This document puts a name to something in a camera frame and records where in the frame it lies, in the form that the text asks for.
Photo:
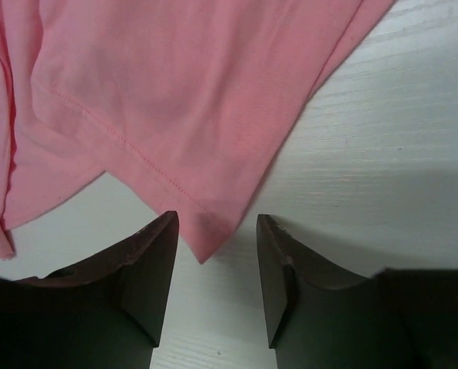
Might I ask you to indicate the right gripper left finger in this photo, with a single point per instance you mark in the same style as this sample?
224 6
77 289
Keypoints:
106 311

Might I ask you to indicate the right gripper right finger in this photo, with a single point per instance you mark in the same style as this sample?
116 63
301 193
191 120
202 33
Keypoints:
320 315

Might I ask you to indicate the pink t shirt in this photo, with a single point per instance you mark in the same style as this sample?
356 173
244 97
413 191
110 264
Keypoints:
185 102

